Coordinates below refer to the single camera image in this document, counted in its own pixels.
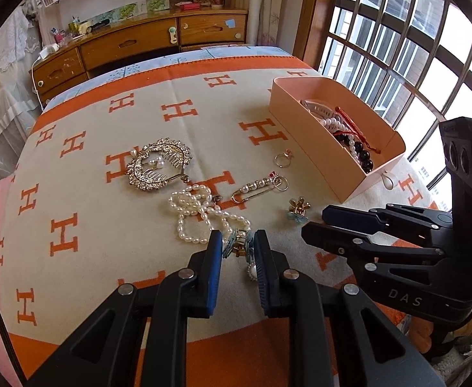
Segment white pearl necklace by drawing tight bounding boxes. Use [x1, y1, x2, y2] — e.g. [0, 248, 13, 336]
[168, 184, 252, 246]

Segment beige floral curtain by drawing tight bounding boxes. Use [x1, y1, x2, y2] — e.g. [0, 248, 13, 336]
[226, 0, 314, 48]

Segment orange and cream printed blanket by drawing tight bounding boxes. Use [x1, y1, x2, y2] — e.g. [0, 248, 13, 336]
[0, 54, 454, 387]

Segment wooden desk with drawers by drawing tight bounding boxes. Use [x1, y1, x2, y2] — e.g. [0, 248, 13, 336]
[32, 7, 248, 106]

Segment person's right hand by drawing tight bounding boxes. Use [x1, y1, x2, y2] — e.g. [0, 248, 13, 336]
[407, 322, 435, 354]

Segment white lace curtain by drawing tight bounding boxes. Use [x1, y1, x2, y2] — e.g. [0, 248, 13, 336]
[0, 0, 46, 191]

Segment cluster of cosmetic bottles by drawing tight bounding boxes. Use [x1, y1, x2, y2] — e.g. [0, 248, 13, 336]
[50, 15, 84, 44]

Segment black bead bracelet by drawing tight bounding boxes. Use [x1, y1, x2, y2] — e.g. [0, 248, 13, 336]
[334, 131, 376, 172]

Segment red string bracelet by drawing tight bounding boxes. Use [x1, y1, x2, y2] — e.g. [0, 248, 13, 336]
[334, 107, 382, 154]

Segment gold safety pin brooch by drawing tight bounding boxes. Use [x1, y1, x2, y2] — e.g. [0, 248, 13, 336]
[231, 171, 290, 204]

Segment silver ring with red stone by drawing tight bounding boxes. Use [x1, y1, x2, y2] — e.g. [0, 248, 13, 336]
[274, 150, 294, 169]

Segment wooden window frame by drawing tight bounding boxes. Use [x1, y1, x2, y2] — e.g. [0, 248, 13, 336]
[292, 0, 342, 70]

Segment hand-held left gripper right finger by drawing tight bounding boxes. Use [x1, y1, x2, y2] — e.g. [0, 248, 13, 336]
[253, 230, 446, 387]

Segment metal window grille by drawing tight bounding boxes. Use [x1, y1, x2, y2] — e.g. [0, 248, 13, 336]
[316, 0, 472, 210]

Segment gold flower earring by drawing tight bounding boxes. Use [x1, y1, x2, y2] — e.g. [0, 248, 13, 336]
[287, 197, 310, 223]

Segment white pearl bracelet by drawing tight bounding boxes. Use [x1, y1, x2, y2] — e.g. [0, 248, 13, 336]
[320, 117, 366, 167]

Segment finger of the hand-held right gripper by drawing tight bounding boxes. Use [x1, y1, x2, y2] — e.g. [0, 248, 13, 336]
[301, 222, 447, 267]
[322, 203, 452, 238]

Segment gold rhinestone tiara comb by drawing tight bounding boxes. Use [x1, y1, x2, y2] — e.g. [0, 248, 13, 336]
[125, 138, 192, 192]

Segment white hair comb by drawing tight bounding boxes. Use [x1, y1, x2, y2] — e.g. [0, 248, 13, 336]
[302, 99, 338, 125]

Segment light blue bed sheet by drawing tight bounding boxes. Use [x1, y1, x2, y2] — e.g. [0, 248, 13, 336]
[43, 45, 294, 110]

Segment green leaf wall pictures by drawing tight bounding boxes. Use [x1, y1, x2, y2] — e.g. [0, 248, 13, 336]
[116, 0, 171, 19]

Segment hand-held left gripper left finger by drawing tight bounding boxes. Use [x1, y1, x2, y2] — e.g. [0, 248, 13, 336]
[26, 230, 224, 387]

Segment pink storage box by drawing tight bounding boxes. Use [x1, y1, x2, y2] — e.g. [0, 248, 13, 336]
[269, 76, 406, 204]

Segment white charger cable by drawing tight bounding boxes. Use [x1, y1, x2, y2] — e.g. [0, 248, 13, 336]
[30, 54, 45, 110]

